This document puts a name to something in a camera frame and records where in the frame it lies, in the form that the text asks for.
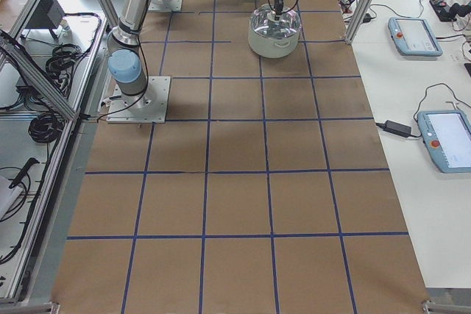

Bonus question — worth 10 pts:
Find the far teach pendant tablet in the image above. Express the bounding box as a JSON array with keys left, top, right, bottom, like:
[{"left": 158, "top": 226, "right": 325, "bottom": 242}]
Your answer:
[{"left": 388, "top": 18, "right": 442, "bottom": 57}]

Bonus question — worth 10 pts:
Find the teach pendant tablet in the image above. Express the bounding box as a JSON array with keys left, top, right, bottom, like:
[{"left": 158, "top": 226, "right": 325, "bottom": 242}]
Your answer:
[
  {"left": 417, "top": 110, "right": 470, "bottom": 174},
  {"left": 388, "top": 18, "right": 442, "bottom": 57}
]

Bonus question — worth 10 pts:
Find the coiled black cable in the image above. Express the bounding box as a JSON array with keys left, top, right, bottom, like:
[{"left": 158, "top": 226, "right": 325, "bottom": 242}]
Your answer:
[{"left": 28, "top": 113, "right": 62, "bottom": 145}]

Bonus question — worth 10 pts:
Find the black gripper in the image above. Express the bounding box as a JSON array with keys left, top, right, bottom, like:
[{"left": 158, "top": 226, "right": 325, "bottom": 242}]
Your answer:
[{"left": 273, "top": 0, "right": 284, "bottom": 13}]

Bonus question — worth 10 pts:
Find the black power adapter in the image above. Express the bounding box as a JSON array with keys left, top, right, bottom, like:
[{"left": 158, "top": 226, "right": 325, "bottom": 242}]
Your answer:
[{"left": 383, "top": 120, "right": 411, "bottom": 138}]

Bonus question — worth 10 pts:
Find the brown paper table cover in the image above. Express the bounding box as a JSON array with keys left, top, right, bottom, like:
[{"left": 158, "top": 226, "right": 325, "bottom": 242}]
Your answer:
[{"left": 52, "top": 0, "right": 428, "bottom": 313}]

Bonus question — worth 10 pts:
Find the near teach pendant tablet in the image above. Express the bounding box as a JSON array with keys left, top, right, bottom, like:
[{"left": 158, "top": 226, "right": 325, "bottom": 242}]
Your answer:
[{"left": 417, "top": 110, "right": 470, "bottom": 174}]

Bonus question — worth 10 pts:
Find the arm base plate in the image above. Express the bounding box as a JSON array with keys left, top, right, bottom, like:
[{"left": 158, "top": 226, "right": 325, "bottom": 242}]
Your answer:
[
  {"left": 105, "top": 76, "right": 171, "bottom": 124},
  {"left": 148, "top": 0, "right": 183, "bottom": 13}
]

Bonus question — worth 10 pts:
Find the grey cooking pot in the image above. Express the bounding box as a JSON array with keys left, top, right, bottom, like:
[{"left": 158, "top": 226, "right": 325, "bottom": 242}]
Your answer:
[{"left": 248, "top": 28, "right": 301, "bottom": 59}]

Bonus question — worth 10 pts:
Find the glass pot lid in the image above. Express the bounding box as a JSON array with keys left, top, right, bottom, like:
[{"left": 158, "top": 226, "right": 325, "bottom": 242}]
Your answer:
[{"left": 249, "top": 4, "right": 301, "bottom": 40}]

